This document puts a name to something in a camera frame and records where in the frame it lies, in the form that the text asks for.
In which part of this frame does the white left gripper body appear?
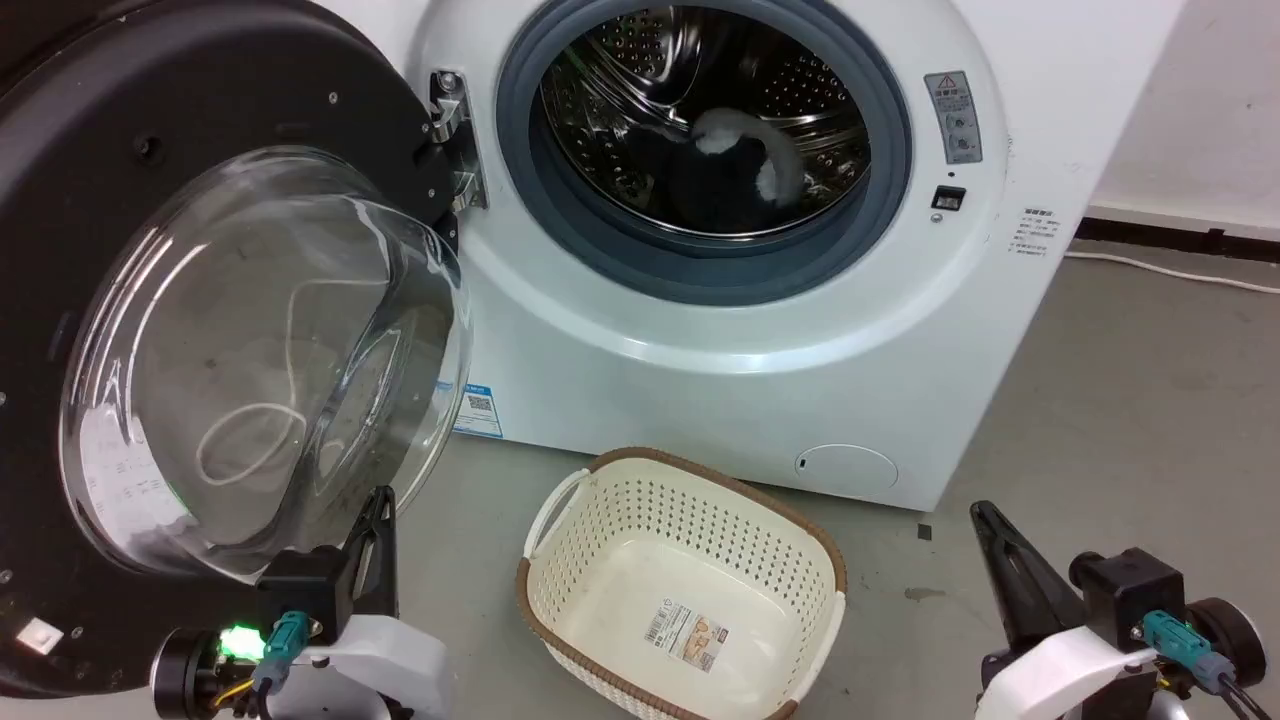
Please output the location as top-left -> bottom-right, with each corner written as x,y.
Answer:
150,613 -> 454,720

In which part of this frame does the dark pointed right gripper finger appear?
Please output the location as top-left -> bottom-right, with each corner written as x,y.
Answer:
969,500 -> 1088,653

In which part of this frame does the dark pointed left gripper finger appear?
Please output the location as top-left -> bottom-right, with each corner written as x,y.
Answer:
355,522 -> 401,618
339,486 -> 398,593

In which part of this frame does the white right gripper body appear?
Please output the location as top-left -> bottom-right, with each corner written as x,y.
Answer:
980,597 -> 1268,720

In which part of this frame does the black round door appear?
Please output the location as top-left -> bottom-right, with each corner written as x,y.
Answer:
0,0 -> 476,701

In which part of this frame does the white front-load washing machine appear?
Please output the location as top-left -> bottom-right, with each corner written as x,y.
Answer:
318,0 -> 1187,513

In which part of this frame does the metal door hinge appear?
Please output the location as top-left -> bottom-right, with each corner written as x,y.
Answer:
428,70 -> 491,213

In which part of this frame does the blue white QR sticker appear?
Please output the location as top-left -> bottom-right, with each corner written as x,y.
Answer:
452,378 -> 505,441

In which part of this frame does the round white filter cover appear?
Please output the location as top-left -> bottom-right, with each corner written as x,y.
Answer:
795,444 -> 900,494

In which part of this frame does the cream laundry basket, brown rim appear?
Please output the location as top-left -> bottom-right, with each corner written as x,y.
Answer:
515,447 -> 850,720

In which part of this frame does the printed product label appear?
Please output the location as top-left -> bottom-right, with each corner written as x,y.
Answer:
644,599 -> 730,674

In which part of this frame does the white square sticker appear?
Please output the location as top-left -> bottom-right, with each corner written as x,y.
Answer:
14,617 -> 64,657

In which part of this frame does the black baseboard strip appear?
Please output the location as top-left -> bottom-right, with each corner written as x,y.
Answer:
1074,215 -> 1280,267

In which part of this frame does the grey warning sticker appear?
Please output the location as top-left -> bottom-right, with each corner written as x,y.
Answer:
924,70 -> 984,166

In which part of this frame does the dark garment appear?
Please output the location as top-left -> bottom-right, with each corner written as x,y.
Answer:
625,128 -> 793,234

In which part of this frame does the stainless steel perforated drum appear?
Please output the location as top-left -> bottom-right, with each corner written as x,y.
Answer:
540,4 -> 872,241

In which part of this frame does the white fluffy garment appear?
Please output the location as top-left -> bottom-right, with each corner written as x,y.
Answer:
690,108 -> 807,207

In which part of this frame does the teal plug left gripper cable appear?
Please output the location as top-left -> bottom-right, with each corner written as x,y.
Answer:
212,609 -> 313,716

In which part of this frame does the teal plug gripper cable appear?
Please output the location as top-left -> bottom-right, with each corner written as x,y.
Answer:
212,609 -> 313,716
1142,609 -> 1280,720

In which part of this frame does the teal plug right gripper cable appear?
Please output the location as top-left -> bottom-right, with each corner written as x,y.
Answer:
1142,609 -> 1280,720

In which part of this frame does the white cable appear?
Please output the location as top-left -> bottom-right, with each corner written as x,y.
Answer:
1062,249 -> 1280,297

